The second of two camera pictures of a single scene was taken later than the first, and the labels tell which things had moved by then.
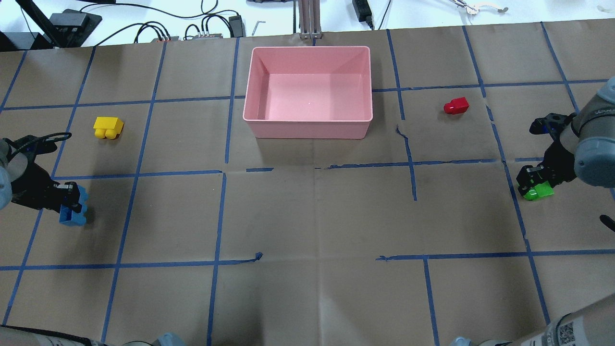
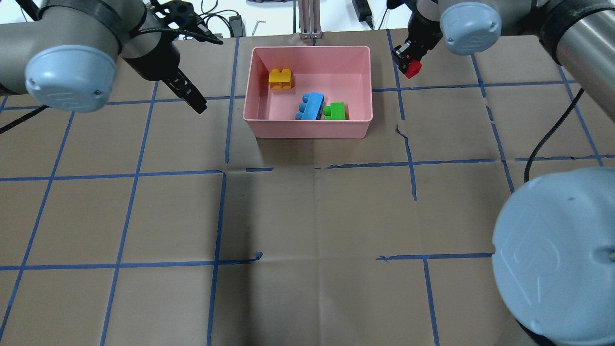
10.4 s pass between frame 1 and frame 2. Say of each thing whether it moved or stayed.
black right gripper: moved
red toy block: moved
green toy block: moved
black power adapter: stayed
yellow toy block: moved
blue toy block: moved
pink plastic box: stayed
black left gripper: moved
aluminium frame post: stayed
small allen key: stayed
